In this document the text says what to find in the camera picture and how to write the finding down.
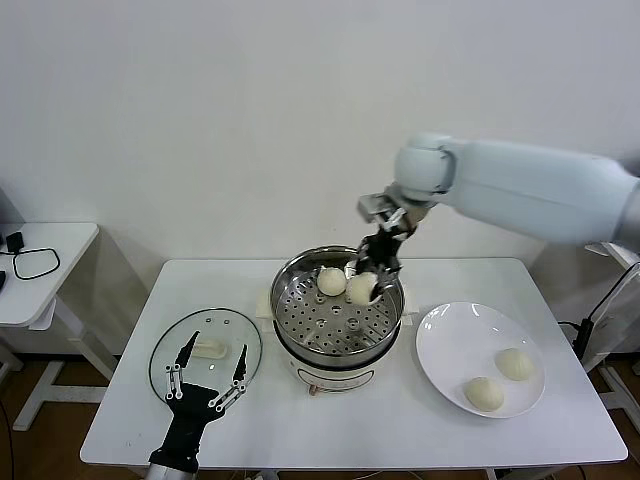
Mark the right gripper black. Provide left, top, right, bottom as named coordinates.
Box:
left=343, top=229, right=410, bottom=306

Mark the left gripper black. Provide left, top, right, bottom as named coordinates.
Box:
left=148, top=330, right=249, bottom=472

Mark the white steamed baozi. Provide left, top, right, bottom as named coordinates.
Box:
left=464, top=376, right=505, bottom=414
left=493, top=347, right=536, bottom=383
left=345, top=273, right=380, bottom=306
left=316, top=266, right=347, bottom=296

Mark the glass lid with white handle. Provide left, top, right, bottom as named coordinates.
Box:
left=148, top=308, right=264, bottom=405

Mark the steel perforated steamer basket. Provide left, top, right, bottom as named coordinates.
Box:
left=270, top=244, right=405, bottom=362

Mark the white electric cooker base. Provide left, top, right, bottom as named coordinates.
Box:
left=255, top=282, right=420, bottom=400

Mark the white round plate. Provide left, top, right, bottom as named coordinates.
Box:
left=415, top=300, right=546, bottom=420

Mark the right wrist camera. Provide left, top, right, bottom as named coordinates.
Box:
left=356, top=185, right=419, bottom=236

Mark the black cable loop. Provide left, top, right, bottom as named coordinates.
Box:
left=13, top=248, right=62, bottom=281

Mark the black power adapter with cable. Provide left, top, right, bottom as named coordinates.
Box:
left=557, top=262, right=640, bottom=361

